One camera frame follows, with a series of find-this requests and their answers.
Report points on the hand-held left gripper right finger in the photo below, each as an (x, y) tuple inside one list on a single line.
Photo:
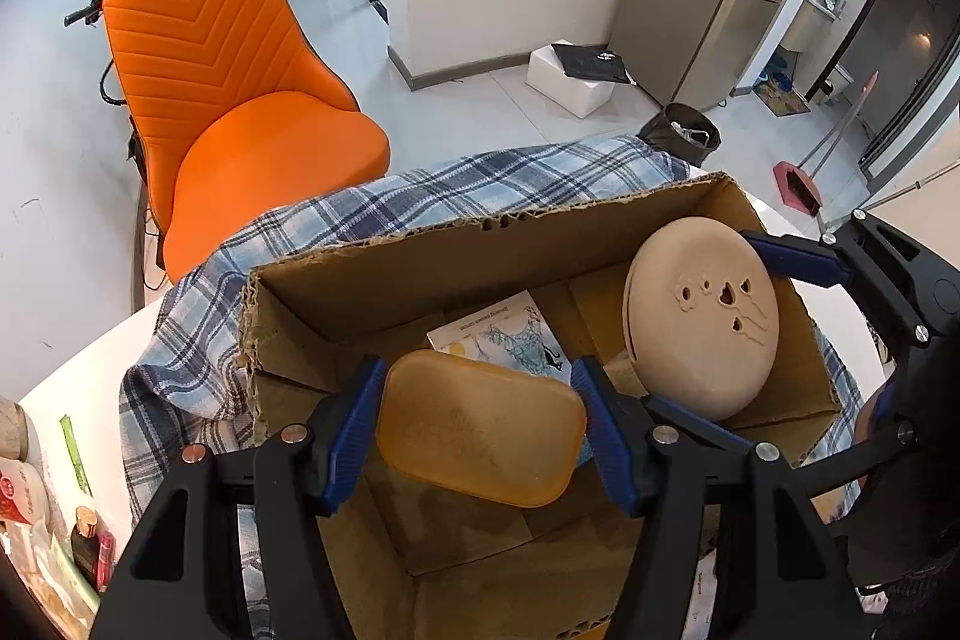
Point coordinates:
[(607, 437)]

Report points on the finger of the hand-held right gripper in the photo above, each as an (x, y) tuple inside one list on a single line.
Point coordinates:
[(862, 452), (795, 257)]

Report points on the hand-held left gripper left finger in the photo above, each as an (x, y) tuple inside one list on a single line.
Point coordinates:
[(356, 430)]

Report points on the round beige case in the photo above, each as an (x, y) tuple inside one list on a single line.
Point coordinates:
[(697, 325)]

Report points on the amber soap case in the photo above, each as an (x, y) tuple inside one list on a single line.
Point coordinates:
[(480, 430)]

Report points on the blue carton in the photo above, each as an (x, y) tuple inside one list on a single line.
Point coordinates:
[(517, 332)]

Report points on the cardboard box with pretzel print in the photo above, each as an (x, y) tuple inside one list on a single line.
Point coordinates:
[(450, 542)]

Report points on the red dustpan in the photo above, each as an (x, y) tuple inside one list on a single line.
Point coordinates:
[(799, 189)]

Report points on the broom stick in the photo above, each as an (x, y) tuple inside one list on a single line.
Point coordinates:
[(847, 119)]

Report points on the metal mop pole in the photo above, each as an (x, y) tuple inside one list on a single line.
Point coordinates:
[(922, 181)]

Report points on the patterned doormat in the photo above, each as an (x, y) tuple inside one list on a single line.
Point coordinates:
[(784, 102)]

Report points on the black trash bin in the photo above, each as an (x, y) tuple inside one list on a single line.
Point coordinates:
[(667, 129)]

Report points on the white sink cabinet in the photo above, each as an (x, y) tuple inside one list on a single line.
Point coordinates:
[(806, 29)]

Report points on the blue plaid cloth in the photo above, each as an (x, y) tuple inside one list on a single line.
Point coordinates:
[(420, 197)]

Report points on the dark glass door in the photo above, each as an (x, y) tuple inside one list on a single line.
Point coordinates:
[(915, 33)]

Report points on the black plastic bag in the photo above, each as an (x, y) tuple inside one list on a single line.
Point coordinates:
[(592, 63)]

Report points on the green sachet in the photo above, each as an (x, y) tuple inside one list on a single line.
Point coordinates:
[(75, 452)]

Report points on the white foam box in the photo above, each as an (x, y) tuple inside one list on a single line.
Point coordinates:
[(562, 89)]

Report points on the orange chair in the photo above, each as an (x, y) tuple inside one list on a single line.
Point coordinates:
[(247, 160)]

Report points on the dark brown small bottle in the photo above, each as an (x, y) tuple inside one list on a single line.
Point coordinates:
[(86, 542)]

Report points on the pile of assorted toiletries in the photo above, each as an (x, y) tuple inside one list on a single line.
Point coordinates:
[(30, 535)]

